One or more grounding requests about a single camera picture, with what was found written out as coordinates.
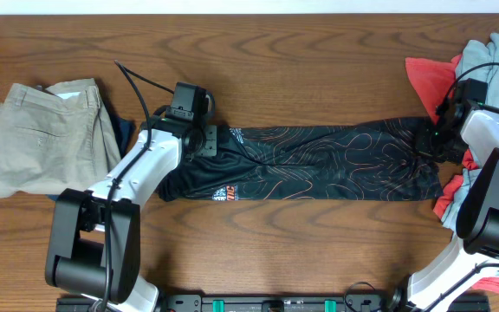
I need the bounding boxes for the light grey blue shirt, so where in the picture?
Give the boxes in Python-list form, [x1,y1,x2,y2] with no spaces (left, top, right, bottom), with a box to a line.
[442,33,499,231]

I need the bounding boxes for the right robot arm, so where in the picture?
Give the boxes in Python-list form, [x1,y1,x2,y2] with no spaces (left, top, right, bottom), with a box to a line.
[384,79,499,311]

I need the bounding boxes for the folded khaki shorts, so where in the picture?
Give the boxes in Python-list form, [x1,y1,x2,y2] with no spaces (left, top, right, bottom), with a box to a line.
[0,79,121,198]

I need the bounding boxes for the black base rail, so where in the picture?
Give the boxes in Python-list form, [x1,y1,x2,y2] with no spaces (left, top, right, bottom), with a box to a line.
[55,294,491,312]

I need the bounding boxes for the dark navy folded garment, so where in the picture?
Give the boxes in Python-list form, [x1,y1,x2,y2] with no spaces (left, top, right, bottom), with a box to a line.
[46,114,138,203]

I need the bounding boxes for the black printed cycling jersey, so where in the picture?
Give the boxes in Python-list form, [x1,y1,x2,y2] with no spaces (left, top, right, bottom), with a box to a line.
[156,117,443,202]

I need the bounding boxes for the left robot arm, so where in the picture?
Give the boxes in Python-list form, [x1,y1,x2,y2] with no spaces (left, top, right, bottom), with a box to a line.
[45,82,217,312]

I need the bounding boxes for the red shirt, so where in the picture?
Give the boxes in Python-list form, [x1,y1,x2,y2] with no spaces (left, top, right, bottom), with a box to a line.
[405,55,466,221]

